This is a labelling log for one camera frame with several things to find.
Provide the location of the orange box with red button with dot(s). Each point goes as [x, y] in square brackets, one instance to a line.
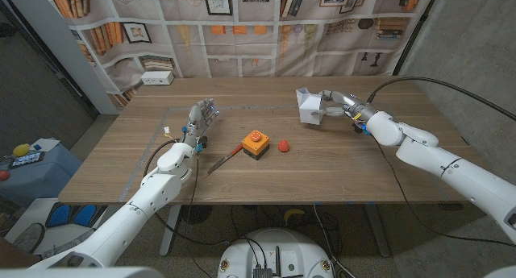
[255, 143]

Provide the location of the white connector plug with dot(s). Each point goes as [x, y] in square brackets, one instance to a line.
[167, 131]

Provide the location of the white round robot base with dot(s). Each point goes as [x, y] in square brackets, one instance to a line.
[278, 246]

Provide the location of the black backdrop stand pole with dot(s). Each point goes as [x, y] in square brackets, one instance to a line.
[415, 32]

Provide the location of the blue-grey cabinet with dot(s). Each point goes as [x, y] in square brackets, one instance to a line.
[40, 181]

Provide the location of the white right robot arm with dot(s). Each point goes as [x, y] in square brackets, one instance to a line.
[443, 165]

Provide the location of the white power strip box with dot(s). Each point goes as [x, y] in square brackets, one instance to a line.
[157, 78]

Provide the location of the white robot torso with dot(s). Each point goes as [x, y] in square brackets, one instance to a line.
[80, 273]

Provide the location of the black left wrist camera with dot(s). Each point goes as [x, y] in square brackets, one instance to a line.
[201, 143]

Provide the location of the blue shoe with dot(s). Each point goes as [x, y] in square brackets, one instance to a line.
[84, 215]
[59, 216]

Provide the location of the yellow curved object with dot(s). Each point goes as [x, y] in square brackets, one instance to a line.
[293, 214]

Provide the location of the red strawberry-shaped block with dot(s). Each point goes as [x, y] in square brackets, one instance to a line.
[284, 146]

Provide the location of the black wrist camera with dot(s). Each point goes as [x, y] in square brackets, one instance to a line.
[201, 143]
[360, 129]

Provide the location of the printed bookshelf backdrop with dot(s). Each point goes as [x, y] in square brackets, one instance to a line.
[258, 48]

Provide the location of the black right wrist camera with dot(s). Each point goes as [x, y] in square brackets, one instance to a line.
[360, 129]

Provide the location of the grey sneaker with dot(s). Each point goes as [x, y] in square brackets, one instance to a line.
[30, 237]

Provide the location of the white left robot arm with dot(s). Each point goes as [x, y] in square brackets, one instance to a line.
[145, 201]

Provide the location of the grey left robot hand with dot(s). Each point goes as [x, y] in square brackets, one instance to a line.
[197, 123]

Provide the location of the grey metal table leg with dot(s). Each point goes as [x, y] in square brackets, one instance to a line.
[169, 229]
[379, 229]

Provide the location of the yellow ball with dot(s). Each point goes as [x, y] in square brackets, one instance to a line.
[21, 150]

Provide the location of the white paper sheet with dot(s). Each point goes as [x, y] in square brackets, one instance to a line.
[46, 144]

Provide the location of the smartphone with lit screen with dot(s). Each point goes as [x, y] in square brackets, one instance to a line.
[26, 159]

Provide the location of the white milk carton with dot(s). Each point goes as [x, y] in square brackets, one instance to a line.
[309, 109]

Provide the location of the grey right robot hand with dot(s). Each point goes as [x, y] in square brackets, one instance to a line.
[346, 104]

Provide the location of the red ball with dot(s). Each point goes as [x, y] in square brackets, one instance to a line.
[3, 175]

